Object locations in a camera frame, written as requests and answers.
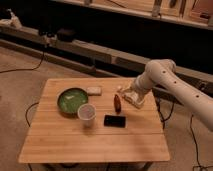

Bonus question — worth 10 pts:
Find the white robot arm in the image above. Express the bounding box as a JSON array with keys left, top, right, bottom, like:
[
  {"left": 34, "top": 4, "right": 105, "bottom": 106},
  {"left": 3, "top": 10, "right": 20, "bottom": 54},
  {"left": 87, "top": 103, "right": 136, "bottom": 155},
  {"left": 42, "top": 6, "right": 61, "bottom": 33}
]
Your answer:
[{"left": 131, "top": 59, "right": 213, "bottom": 132}]

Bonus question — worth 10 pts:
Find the black power adapter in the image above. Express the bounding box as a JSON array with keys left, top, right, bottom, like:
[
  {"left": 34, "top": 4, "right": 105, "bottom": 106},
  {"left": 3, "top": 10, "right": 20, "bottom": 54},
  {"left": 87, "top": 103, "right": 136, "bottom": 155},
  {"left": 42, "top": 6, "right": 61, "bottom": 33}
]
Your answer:
[{"left": 57, "top": 29, "right": 76, "bottom": 42}]

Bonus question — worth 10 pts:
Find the white spray bottle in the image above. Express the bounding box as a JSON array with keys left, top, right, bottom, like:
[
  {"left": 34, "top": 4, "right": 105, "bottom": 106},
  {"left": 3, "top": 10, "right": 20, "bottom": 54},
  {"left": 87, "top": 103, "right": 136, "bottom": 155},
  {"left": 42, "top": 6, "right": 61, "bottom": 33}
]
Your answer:
[{"left": 0, "top": 9, "right": 22, "bottom": 29}]

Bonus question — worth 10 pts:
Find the wooden table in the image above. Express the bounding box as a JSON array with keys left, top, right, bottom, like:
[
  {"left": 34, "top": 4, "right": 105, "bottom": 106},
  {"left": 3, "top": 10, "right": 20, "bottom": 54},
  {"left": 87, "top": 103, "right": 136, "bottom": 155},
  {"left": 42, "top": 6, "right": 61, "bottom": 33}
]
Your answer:
[{"left": 19, "top": 78, "right": 170, "bottom": 163}]

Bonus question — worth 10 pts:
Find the white patterned package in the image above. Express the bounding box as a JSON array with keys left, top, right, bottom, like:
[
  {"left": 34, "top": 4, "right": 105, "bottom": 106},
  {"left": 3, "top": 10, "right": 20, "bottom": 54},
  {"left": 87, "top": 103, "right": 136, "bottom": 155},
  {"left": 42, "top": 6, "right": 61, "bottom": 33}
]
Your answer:
[{"left": 117, "top": 86, "right": 144, "bottom": 109}]

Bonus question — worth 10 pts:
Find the white sponge block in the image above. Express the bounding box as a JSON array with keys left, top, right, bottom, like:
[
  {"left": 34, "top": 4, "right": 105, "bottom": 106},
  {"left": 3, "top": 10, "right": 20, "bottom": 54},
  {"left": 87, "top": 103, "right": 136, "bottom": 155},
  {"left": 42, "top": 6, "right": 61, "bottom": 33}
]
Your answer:
[{"left": 86, "top": 86, "right": 102, "bottom": 96}]

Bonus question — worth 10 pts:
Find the green bowl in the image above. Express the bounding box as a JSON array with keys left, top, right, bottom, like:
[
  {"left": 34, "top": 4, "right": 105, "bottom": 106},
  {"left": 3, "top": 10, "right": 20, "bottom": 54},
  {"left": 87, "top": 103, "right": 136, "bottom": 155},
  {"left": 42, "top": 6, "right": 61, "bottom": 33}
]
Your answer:
[{"left": 57, "top": 88, "right": 88, "bottom": 115}]

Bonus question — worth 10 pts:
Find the black cable on floor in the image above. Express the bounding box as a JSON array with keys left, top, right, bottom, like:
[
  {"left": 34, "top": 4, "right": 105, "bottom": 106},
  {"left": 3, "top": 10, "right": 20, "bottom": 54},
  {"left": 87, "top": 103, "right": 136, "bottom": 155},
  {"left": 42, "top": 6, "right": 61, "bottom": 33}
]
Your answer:
[{"left": 0, "top": 46, "right": 48, "bottom": 75}]

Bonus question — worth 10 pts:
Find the red brown pepper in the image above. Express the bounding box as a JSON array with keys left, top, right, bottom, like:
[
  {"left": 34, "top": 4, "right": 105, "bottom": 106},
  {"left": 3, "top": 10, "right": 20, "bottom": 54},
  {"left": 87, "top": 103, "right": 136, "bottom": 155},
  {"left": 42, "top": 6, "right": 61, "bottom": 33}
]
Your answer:
[{"left": 114, "top": 94, "right": 121, "bottom": 113}]

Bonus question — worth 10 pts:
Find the black cable at right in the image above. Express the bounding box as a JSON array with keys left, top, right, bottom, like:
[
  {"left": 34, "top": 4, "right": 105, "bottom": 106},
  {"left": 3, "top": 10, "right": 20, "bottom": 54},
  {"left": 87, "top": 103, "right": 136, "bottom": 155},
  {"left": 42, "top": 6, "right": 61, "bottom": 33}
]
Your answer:
[{"left": 189, "top": 114, "right": 213, "bottom": 171}]

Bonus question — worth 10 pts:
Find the black smartphone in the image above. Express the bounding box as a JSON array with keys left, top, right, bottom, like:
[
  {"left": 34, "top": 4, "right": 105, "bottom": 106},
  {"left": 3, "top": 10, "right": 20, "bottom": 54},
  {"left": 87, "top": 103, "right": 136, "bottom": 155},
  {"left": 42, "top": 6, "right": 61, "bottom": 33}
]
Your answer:
[{"left": 104, "top": 115, "right": 126, "bottom": 128}]

